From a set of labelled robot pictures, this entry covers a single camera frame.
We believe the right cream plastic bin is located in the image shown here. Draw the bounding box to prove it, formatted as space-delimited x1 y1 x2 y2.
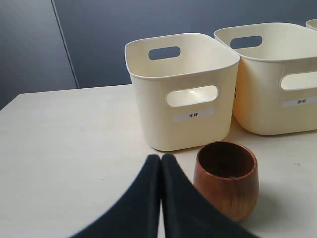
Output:
306 19 317 30

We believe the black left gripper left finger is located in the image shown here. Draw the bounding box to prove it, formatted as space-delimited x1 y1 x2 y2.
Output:
72 154 160 238

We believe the brown wooden cup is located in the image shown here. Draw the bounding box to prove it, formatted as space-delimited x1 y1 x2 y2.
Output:
193 141 259 222

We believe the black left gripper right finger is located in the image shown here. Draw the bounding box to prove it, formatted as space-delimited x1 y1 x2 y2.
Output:
161 154 255 238

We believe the cream plastic bin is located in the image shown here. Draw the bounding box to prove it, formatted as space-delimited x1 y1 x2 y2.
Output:
306 19 317 30
214 23 317 135
125 33 240 151

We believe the middle cream plastic bin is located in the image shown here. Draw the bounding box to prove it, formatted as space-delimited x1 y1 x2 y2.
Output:
214 23 317 135

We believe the left cream plastic bin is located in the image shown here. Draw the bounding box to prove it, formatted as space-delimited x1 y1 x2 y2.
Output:
125 33 240 151

